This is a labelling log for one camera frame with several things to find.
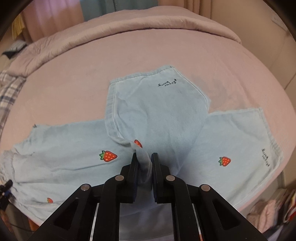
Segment pink patterned bag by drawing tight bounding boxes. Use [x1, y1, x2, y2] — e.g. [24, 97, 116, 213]
[247, 199, 278, 233]

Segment pink curtain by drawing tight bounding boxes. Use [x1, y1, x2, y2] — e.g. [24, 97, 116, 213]
[22, 0, 84, 42]

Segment pink bed sheet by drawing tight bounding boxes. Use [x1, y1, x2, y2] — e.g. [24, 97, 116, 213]
[0, 27, 296, 212]

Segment dark folded clothing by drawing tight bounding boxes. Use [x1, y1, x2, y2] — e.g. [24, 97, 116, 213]
[2, 40, 27, 59]

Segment blue plaid pillow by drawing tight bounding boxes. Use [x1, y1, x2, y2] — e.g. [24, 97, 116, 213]
[0, 70, 26, 135]

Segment pink folded duvet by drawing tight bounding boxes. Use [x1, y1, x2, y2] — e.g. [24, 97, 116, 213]
[6, 6, 241, 77]

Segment light blue strawberry pants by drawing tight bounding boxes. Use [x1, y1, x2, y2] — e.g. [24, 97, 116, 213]
[1, 66, 283, 240]

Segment yellow cloth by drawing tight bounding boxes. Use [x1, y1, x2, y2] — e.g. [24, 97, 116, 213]
[11, 14, 26, 40]

